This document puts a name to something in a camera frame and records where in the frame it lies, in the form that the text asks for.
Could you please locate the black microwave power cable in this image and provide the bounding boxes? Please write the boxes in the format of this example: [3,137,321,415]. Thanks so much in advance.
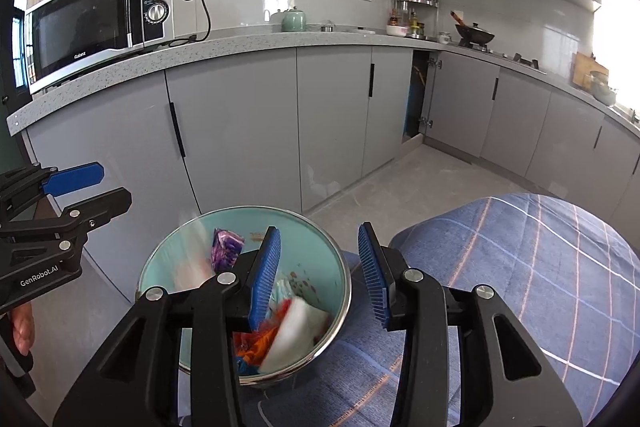
[172,0,212,45]

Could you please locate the red plastic bag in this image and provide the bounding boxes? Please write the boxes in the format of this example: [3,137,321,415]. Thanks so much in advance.
[232,299,291,358]

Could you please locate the blue checked tablecloth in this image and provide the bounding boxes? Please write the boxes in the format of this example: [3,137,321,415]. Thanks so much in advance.
[345,193,640,427]

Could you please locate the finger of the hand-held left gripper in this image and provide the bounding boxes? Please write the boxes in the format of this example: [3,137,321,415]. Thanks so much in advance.
[0,188,133,253]
[0,162,105,218]

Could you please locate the green ceramic teapot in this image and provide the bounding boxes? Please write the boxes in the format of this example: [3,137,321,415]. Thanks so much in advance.
[280,7,307,34]

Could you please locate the grey metal pot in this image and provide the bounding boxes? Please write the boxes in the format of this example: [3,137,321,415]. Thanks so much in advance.
[590,71,618,106]

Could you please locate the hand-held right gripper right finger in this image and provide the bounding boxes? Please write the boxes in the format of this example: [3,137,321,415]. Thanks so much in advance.
[357,222,583,427]

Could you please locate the person's left hand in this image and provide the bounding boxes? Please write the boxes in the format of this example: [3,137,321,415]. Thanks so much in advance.
[11,302,36,357]

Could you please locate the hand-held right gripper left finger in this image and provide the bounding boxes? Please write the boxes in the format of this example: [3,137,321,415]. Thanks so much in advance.
[52,225,282,427]

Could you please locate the black wok with lid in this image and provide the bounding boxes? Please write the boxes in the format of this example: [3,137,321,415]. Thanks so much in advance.
[450,10,496,48]

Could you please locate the white sponge block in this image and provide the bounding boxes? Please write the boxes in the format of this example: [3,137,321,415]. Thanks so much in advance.
[260,297,331,370]

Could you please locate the purple foil wrapper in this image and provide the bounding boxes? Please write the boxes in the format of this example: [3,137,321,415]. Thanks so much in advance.
[210,227,246,273]

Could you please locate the mint green metal bin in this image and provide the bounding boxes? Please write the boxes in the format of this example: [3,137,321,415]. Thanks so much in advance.
[136,205,352,390]

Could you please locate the silver black microwave oven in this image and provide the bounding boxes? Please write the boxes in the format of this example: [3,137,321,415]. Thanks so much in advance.
[24,0,176,95]

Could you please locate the grey base cabinets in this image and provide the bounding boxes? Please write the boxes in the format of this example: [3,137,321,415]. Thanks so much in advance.
[7,29,640,303]

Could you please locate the wooden cutting board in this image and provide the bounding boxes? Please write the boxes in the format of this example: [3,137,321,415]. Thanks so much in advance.
[572,52,608,90]

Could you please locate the bright kitchen window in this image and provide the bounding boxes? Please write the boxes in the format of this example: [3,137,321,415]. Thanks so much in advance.
[592,0,640,118]

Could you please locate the black gas stove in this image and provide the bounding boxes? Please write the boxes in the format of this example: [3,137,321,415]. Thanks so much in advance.
[457,42,548,75]

